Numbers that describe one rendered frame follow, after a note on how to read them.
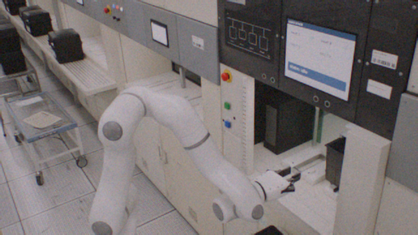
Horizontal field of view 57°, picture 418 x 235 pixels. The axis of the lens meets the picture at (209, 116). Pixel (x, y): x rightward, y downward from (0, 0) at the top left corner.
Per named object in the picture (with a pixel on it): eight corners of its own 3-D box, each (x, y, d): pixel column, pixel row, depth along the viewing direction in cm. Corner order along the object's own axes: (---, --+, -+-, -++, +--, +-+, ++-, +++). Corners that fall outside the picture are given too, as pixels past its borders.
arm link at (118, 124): (132, 215, 141) (117, 249, 127) (101, 206, 142) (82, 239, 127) (151, 96, 116) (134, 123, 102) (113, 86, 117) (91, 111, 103)
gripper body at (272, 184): (245, 193, 134) (270, 181, 139) (265, 209, 126) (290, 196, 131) (245, 176, 130) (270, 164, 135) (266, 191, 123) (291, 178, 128)
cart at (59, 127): (13, 142, 399) (-1, 100, 377) (62, 126, 425) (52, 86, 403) (38, 188, 329) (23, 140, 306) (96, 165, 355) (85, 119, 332)
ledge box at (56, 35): (50, 57, 385) (44, 31, 373) (78, 51, 397) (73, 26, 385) (57, 65, 362) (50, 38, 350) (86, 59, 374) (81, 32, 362)
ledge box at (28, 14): (25, 32, 472) (19, 11, 460) (48, 28, 487) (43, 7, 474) (32, 38, 451) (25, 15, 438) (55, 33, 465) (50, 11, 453)
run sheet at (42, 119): (19, 121, 340) (19, 119, 340) (42, 110, 357) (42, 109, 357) (40, 129, 324) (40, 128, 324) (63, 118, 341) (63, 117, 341)
